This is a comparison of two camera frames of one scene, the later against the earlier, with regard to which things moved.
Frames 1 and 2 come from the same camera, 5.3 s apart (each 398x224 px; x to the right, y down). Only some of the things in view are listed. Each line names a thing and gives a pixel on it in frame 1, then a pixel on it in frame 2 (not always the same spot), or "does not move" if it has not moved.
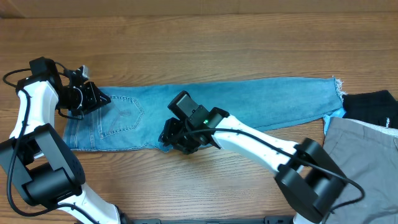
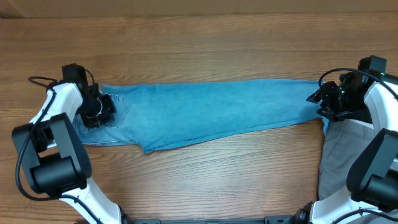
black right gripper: (171, 132) → (325, 101)
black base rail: (269, 219) does not move
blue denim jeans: (135, 117) does not move
